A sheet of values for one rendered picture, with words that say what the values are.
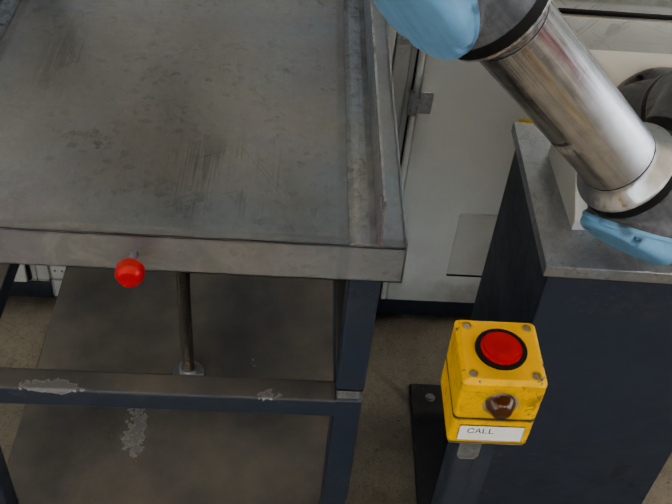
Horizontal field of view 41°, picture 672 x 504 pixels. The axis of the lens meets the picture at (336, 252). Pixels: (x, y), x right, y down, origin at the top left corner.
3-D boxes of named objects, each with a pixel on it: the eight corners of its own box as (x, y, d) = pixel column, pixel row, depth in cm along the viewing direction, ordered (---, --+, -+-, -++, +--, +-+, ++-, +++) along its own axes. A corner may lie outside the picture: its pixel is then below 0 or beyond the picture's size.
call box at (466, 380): (525, 448, 89) (550, 384, 82) (446, 445, 89) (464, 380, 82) (513, 383, 95) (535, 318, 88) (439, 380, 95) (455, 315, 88)
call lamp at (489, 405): (516, 426, 85) (524, 405, 82) (480, 425, 85) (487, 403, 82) (514, 414, 86) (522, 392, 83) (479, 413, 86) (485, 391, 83)
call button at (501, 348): (522, 373, 85) (526, 363, 84) (480, 372, 84) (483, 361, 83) (516, 341, 88) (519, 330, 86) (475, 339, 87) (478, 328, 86)
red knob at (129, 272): (143, 291, 100) (141, 271, 98) (114, 290, 100) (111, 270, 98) (149, 263, 104) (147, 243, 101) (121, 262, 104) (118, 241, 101)
